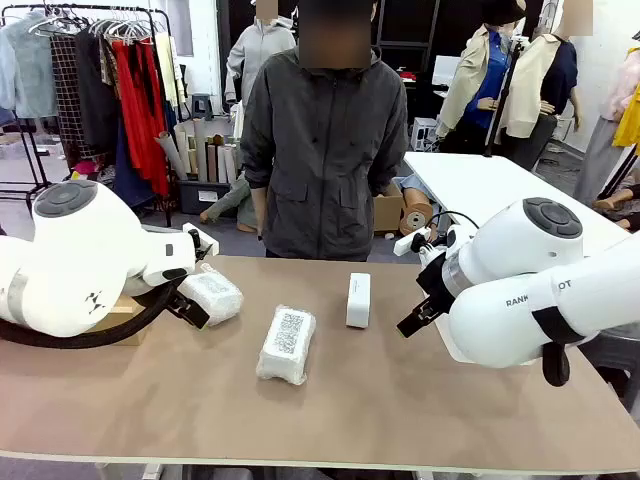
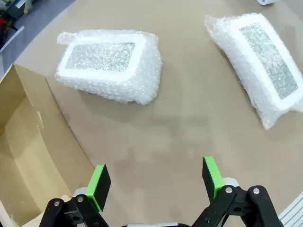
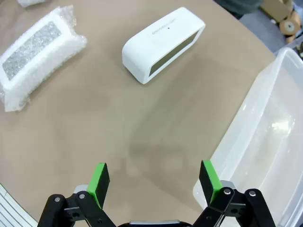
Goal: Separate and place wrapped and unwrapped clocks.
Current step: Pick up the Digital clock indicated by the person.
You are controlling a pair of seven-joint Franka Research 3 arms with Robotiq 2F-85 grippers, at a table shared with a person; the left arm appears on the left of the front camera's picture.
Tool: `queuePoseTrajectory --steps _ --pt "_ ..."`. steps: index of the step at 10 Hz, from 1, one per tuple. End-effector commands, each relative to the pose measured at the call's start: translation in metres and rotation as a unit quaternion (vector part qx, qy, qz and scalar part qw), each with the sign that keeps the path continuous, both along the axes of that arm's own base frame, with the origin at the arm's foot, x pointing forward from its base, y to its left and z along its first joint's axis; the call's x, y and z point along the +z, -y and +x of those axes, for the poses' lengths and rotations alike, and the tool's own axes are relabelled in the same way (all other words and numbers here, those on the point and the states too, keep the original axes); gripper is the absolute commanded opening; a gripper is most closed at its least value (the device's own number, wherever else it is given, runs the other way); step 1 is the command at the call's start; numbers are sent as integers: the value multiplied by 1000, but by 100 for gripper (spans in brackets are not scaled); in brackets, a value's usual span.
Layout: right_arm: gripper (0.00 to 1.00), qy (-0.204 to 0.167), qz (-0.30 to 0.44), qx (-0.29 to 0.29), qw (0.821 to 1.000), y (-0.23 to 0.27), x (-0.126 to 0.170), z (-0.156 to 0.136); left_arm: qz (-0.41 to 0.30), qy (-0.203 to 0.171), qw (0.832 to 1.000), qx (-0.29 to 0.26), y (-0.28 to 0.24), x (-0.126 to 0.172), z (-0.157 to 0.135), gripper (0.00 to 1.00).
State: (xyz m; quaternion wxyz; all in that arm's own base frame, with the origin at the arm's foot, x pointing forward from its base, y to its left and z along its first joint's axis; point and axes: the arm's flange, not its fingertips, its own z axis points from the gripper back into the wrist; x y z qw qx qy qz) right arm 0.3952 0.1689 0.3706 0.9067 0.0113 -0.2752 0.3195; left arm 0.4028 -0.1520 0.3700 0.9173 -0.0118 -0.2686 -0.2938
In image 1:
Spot black hanging garment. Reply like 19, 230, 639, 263
74, 29, 121, 156

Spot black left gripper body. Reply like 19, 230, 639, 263
167, 285, 194, 316

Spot mannequin in beige coat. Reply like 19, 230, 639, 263
499, 0, 584, 171

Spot bubble-wrapped clock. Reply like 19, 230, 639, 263
177, 272, 245, 328
255, 303, 317, 386

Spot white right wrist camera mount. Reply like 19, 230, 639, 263
393, 225, 441, 259

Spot black strap on right arm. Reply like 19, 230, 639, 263
532, 304, 581, 389

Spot dark storage bin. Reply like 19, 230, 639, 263
177, 178, 236, 216

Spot red dress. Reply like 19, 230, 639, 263
110, 39, 171, 197

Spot white work table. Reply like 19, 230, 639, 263
402, 151, 632, 261

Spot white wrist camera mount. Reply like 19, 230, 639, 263
393, 225, 441, 259
182, 223, 220, 257

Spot cream paper roll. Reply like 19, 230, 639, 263
173, 124, 195, 177

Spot yellow garment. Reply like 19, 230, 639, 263
612, 84, 640, 149

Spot white perforated case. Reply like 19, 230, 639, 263
409, 117, 440, 154

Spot small brown cardboard box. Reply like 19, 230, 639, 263
372, 182, 407, 234

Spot black tripod pole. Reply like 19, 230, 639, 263
482, 37, 531, 159

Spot bare mannequin legs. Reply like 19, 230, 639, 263
592, 174, 640, 231

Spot white monitor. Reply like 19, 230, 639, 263
432, 54, 464, 86

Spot dark blue hanging garment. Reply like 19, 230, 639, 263
112, 114, 156, 209

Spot person in dark grey jacket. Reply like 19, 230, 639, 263
239, 0, 409, 262

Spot cream hanging garment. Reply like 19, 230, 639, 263
153, 32, 187, 124

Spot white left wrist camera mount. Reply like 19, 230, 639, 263
182, 223, 220, 257

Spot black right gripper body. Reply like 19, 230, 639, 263
416, 252, 459, 311

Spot grey plastic stool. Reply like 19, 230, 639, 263
191, 92, 215, 123

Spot black clothes rack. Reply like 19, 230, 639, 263
0, 4, 174, 229

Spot thick black cable hose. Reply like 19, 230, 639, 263
0, 279, 179, 351

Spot white unwrapped digital clock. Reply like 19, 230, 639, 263
345, 272, 372, 330

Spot grey paper roll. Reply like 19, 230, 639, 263
154, 130, 189, 182

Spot mannequin in blue shirt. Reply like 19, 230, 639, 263
434, 0, 521, 156

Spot mannequin lying on floor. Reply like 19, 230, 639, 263
199, 172, 261, 234

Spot light blue fleece garment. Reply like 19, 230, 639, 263
0, 12, 59, 121

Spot thin black camera cable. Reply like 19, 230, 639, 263
423, 210, 481, 236

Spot mannequin in pink top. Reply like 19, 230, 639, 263
572, 47, 640, 206

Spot checked dark garment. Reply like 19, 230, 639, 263
49, 34, 96, 159

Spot mannequin in grey hoodie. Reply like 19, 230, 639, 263
223, 14, 299, 106

